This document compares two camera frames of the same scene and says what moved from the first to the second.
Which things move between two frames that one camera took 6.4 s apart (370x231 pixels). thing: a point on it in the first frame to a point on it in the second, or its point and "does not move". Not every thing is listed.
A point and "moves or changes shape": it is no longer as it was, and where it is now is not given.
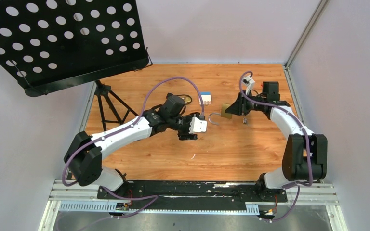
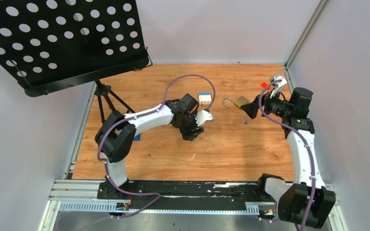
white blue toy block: [206, 98] does not move
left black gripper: [186, 135] does not move
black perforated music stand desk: [47, 45] does not move
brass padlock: [223, 113] moves or changes shape
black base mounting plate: [191, 195] does not move
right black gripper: [239, 107] to [251, 108]
